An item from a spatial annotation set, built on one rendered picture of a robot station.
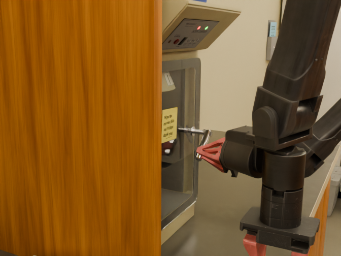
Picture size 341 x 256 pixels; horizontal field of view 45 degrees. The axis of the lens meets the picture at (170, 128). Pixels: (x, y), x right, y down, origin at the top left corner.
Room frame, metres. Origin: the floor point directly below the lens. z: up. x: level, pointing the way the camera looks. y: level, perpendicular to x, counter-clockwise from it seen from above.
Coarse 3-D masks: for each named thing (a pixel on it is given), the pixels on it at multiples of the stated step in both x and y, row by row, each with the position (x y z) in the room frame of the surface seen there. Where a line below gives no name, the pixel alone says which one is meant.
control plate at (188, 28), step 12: (180, 24) 0.83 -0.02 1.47; (192, 24) 0.87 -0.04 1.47; (204, 24) 0.93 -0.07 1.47; (216, 24) 0.99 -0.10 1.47; (168, 36) 0.83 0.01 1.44; (180, 36) 0.88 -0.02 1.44; (192, 36) 0.93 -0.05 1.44; (204, 36) 1.00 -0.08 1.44; (168, 48) 0.89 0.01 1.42; (180, 48) 0.94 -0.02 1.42
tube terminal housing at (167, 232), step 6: (162, 54) 0.94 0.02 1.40; (168, 54) 0.96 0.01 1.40; (174, 54) 0.99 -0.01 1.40; (180, 54) 1.02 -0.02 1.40; (186, 54) 1.05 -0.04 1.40; (192, 54) 1.08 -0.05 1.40; (162, 60) 0.94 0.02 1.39; (186, 210) 1.07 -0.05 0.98; (192, 210) 1.10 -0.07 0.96; (180, 216) 1.03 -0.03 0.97; (186, 216) 1.07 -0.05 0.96; (174, 222) 1.00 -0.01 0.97; (180, 222) 1.03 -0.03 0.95; (168, 228) 0.97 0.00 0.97; (174, 228) 1.00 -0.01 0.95; (162, 234) 0.94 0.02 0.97; (168, 234) 0.97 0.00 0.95; (162, 240) 0.94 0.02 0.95
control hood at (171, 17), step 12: (168, 0) 0.80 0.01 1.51; (180, 0) 0.79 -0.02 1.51; (168, 12) 0.80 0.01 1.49; (180, 12) 0.79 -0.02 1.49; (192, 12) 0.82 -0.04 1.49; (204, 12) 0.87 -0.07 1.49; (216, 12) 0.92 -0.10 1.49; (228, 12) 0.98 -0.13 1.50; (240, 12) 1.06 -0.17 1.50; (168, 24) 0.80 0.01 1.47; (228, 24) 1.06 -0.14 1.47; (216, 36) 1.07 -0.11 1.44; (192, 48) 1.01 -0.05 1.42; (204, 48) 1.08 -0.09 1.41
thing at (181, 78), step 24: (168, 72) 0.94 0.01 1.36; (192, 72) 1.06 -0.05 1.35; (168, 96) 0.94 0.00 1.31; (192, 96) 1.06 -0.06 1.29; (192, 120) 1.06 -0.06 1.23; (168, 144) 0.94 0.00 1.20; (192, 144) 1.06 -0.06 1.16; (168, 168) 0.94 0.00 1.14; (192, 168) 1.07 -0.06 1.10; (168, 192) 0.94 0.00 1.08; (192, 192) 1.07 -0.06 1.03; (168, 216) 0.95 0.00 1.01
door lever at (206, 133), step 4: (192, 128) 1.06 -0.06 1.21; (192, 132) 1.05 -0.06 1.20; (196, 132) 1.05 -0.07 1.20; (200, 132) 1.05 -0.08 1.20; (204, 132) 1.04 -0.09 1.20; (208, 132) 1.04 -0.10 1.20; (204, 136) 1.03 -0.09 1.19; (208, 136) 1.03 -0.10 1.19; (204, 140) 1.02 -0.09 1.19; (208, 140) 1.03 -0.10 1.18; (200, 144) 1.02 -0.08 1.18; (204, 144) 1.01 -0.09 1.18; (196, 156) 0.99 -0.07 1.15; (200, 156) 0.99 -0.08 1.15; (196, 160) 0.99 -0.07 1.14; (200, 160) 0.99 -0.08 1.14
